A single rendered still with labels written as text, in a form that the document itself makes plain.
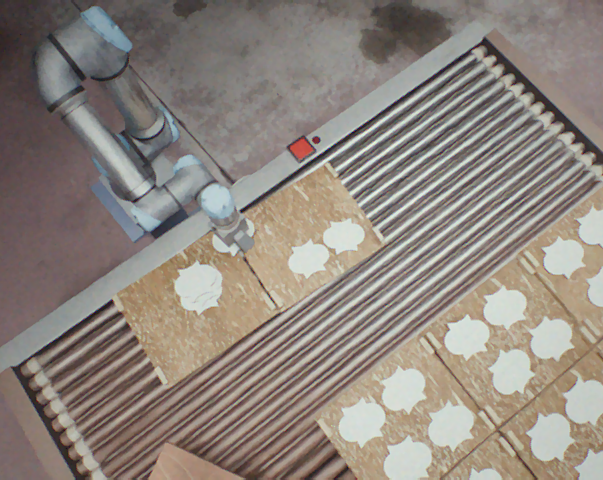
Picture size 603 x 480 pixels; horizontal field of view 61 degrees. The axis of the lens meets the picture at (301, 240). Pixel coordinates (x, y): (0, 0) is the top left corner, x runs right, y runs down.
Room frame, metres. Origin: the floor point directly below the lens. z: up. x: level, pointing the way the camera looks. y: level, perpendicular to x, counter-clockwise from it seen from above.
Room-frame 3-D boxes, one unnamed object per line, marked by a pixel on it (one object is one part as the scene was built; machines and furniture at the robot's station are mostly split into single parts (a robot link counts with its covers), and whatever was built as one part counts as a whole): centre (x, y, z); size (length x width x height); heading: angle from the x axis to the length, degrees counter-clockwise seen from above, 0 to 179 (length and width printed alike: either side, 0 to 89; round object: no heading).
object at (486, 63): (0.60, 0.06, 0.90); 1.95 x 0.05 x 0.05; 125
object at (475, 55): (0.64, 0.09, 0.90); 1.95 x 0.05 x 0.05; 125
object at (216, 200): (0.46, 0.21, 1.33); 0.09 x 0.08 x 0.11; 38
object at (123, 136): (0.70, 0.55, 1.13); 0.13 x 0.12 x 0.14; 128
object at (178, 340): (0.28, 0.35, 0.93); 0.41 x 0.35 x 0.02; 123
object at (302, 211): (0.49, -0.01, 0.93); 0.41 x 0.35 x 0.02; 121
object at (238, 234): (0.44, 0.19, 1.17); 0.12 x 0.09 x 0.16; 45
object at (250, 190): (0.70, 0.13, 0.89); 2.08 x 0.08 x 0.06; 125
